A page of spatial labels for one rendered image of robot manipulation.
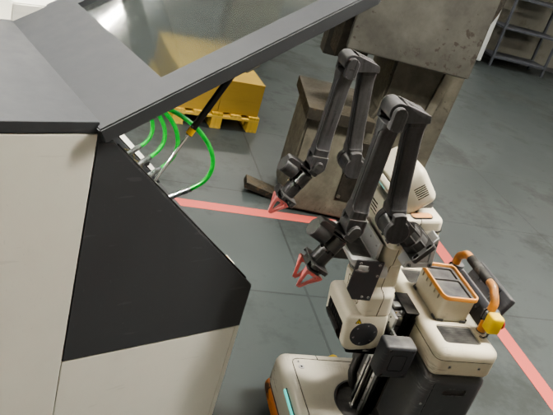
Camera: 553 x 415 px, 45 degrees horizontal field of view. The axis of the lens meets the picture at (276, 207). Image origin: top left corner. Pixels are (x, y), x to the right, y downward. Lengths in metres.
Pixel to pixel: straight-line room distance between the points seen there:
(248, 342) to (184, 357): 1.29
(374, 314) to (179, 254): 0.85
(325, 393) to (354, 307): 0.54
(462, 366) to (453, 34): 2.28
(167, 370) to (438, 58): 2.73
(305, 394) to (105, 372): 1.04
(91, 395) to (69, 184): 0.73
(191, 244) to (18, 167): 0.55
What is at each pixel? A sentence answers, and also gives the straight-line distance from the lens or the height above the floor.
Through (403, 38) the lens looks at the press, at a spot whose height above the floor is 1.40.
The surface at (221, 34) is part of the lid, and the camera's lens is 1.80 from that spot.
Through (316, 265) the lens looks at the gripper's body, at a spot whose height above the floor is 1.09.
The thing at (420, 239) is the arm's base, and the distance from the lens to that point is 2.13.
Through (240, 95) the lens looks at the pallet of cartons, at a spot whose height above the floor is 0.31.
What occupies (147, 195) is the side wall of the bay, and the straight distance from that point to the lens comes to 1.72.
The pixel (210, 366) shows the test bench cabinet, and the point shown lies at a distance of 2.26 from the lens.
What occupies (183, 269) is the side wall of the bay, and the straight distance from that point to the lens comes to 1.92.
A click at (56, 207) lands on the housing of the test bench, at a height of 1.28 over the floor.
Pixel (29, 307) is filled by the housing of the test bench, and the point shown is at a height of 1.00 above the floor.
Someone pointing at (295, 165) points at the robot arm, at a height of 1.20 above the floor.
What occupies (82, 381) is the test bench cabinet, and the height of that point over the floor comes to 0.70.
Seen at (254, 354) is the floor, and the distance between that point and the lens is 3.38.
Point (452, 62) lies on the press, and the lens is 4.28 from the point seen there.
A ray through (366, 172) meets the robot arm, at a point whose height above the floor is 1.40.
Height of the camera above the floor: 2.11
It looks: 26 degrees down
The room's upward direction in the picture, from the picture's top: 17 degrees clockwise
